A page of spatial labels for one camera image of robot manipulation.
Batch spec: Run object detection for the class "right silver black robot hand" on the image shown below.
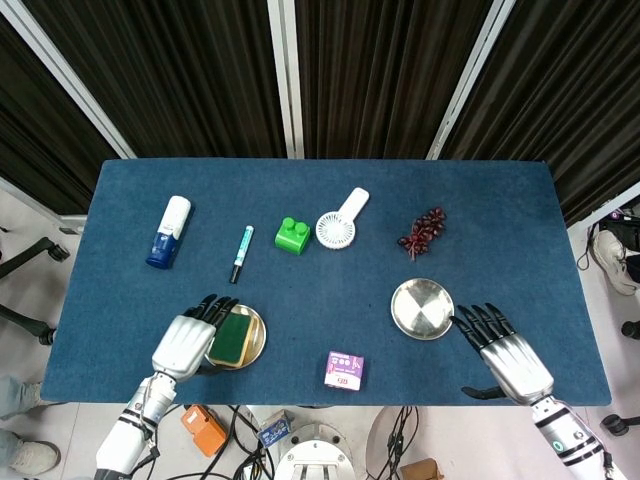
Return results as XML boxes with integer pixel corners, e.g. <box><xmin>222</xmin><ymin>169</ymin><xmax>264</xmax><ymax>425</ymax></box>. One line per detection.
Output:
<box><xmin>448</xmin><ymin>302</ymin><xmax>555</xmax><ymax>405</ymax></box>

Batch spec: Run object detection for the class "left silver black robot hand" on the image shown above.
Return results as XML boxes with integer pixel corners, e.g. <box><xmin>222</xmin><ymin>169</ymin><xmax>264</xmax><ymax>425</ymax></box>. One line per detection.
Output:
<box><xmin>151</xmin><ymin>293</ymin><xmax>241</xmax><ymax>384</ymax></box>

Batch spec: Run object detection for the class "yellow sponge with green pad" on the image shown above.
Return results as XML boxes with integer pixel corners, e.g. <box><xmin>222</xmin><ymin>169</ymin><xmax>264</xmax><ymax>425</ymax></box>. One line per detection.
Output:
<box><xmin>208</xmin><ymin>312</ymin><xmax>259</xmax><ymax>370</ymax></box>

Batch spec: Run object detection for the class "purple and white box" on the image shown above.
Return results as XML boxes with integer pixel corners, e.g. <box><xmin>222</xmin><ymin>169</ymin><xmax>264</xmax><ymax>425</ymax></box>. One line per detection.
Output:
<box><xmin>323</xmin><ymin>350</ymin><xmax>366</xmax><ymax>392</ymax></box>

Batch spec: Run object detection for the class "grey round robot base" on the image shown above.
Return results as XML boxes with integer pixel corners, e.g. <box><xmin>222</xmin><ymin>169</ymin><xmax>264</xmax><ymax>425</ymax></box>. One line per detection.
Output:
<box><xmin>274</xmin><ymin>422</ymin><xmax>351</xmax><ymax>480</ymax></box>

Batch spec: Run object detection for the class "round stainless steel plate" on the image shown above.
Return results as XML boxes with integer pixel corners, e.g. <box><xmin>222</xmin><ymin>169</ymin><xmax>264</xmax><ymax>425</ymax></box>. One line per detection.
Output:
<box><xmin>390</xmin><ymin>277</ymin><xmax>456</xmax><ymax>342</ymax></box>
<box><xmin>202</xmin><ymin>303</ymin><xmax>268</xmax><ymax>371</ymax></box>

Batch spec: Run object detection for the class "orange electric device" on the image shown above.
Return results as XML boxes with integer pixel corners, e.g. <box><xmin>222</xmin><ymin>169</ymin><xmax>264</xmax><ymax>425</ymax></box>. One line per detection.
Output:
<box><xmin>180</xmin><ymin>404</ymin><xmax>229</xmax><ymax>455</ymax></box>

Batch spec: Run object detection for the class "teal marker pen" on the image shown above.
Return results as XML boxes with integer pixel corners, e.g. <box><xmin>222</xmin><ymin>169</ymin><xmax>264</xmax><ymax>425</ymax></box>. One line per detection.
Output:
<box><xmin>229</xmin><ymin>224</ymin><xmax>255</xmax><ymax>285</ymax></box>

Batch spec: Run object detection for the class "blue and white spray bottle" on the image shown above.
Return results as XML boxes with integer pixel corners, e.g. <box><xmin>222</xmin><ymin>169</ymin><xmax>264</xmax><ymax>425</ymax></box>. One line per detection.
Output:
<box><xmin>145</xmin><ymin>195</ymin><xmax>193</xmax><ymax>271</ymax></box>

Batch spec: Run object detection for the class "brown cardboard box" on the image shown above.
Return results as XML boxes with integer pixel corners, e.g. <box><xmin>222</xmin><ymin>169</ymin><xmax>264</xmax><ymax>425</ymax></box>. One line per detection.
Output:
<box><xmin>398</xmin><ymin>457</ymin><xmax>445</xmax><ymax>480</ymax></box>

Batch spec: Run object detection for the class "white sneaker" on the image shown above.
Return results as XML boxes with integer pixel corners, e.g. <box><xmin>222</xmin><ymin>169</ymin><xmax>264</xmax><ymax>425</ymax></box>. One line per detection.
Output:
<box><xmin>592</xmin><ymin>228</ymin><xmax>640</xmax><ymax>296</ymax></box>

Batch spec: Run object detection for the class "green toy building brick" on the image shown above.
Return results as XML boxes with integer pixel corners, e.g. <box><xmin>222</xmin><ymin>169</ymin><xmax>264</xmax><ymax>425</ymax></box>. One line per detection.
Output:
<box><xmin>274</xmin><ymin>216</ymin><xmax>312</xmax><ymax>256</ymax></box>

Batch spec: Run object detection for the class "black office chair base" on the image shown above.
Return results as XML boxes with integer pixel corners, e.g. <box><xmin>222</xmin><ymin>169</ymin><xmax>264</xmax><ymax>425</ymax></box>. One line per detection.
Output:
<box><xmin>0</xmin><ymin>236</ymin><xmax>71</xmax><ymax>346</ymax></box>

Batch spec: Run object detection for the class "bunch of dark red grapes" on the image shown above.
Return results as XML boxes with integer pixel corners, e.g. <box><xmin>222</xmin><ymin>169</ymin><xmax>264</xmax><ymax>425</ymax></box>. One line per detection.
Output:
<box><xmin>397</xmin><ymin>206</ymin><xmax>448</xmax><ymax>262</ymax></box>

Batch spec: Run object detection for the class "white handheld fan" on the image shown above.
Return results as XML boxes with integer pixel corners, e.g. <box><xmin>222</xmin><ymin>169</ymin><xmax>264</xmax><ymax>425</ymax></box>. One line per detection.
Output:
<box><xmin>315</xmin><ymin>187</ymin><xmax>371</xmax><ymax>251</ymax></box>

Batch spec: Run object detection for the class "blue table cloth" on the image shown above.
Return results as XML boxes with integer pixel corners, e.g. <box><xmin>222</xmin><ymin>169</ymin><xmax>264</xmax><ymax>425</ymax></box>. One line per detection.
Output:
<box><xmin>39</xmin><ymin>158</ymin><xmax>612</xmax><ymax>407</ymax></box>

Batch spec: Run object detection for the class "black pleated curtain panel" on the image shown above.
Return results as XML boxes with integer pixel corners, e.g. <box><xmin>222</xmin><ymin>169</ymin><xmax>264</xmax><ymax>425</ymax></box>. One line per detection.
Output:
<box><xmin>294</xmin><ymin>0</ymin><xmax>494</xmax><ymax>160</ymax></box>
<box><xmin>0</xmin><ymin>14</ymin><xmax>121</xmax><ymax>216</ymax></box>
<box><xmin>442</xmin><ymin>0</ymin><xmax>640</xmax><ymax>226</ymax></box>
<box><xmin>22</xmin><ymin>0</ymin><xmax>289</xmax><ymax>160</ymax></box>

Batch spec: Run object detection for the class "black cable bundle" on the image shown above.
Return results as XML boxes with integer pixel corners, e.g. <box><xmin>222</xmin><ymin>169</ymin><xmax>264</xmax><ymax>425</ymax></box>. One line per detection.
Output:
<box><xmin>377</xmin><ymin>405</ymin><xmax>421</xmax><ymax>480</ymax></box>

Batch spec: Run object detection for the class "white frame post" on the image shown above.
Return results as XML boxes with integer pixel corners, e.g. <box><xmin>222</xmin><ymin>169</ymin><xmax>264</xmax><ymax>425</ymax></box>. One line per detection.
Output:
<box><xmin>266</xmin><ymin>0</ymin><xmax>305</xmax><ymax>160</ymax></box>
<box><xmin>425</xmin><ymin>0</ymin><xmax>524</xmax><ymax>161</ymax></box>
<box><xmin>0</xmin><ymin>0</ymin><xmax>137</xmax><ymax>160</ymax></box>

